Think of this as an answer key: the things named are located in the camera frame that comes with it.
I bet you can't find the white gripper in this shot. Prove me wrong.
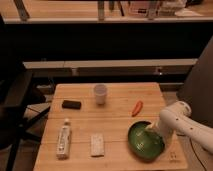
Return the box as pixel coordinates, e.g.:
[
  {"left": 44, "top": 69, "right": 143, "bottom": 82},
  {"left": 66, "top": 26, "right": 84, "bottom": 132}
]
[{"left": 146, "top": 120, "right": 174, "bottom": 148}]

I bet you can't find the green ceramic bowl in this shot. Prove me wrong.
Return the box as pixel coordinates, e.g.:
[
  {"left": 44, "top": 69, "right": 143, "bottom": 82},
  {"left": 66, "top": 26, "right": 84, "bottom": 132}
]
[{"left": 127, "top": 121, "right": 165, "bottom": 162}]

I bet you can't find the dark robot base panel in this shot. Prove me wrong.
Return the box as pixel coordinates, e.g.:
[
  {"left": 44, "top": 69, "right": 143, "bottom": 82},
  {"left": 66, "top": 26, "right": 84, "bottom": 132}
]
[{"left": 177, "top": 36, "right": 213, "bottom": 128}]

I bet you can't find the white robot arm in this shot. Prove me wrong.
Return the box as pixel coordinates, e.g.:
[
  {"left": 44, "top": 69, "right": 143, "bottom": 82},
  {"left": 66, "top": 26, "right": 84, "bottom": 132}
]
[{"left": 146, "top": 101, "right": 213, "bottom": 154}]

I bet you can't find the orange carrot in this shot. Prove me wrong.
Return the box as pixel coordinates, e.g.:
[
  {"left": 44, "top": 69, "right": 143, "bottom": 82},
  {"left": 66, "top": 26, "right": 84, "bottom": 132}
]
[{"left": 132, "top": 101, "right": 143, "bottom": 116}]

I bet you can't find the white paper cup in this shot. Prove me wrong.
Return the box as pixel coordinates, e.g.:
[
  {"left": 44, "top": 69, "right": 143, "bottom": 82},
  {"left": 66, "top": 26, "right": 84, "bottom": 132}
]
[{"left": 94, "top": 84, "right": 107, "bottom": 105}]

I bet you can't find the wooden table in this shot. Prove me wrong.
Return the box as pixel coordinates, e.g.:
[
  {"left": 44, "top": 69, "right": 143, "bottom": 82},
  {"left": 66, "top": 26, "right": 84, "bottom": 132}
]
[{"left": 34, "top": 83, "right": 187, "bottom": 171}]

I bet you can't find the black rectangular block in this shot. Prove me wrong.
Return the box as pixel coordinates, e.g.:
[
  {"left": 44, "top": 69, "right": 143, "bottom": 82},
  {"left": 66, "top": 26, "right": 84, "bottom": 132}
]
[{"left": 62, "top": 100, "right": 81, "bottom": 109}]

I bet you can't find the black chair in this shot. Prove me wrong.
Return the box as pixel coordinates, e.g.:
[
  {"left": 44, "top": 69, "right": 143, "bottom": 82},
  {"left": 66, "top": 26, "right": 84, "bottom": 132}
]
[{"left": 0, "top": 70, "right": 50, "bottom": 171}]

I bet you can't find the black cable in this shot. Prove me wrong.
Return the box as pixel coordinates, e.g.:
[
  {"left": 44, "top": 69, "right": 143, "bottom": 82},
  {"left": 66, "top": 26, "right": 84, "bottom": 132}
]
[{"left": 189, "top": 137, "right": 208, "bottom": 171}]

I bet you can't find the long grey shelf rail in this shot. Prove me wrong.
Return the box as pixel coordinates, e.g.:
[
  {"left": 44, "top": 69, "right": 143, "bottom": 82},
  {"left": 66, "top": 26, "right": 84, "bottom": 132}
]
[{"left": 24, "top": 58, "right": 198, "bottom": 69}]

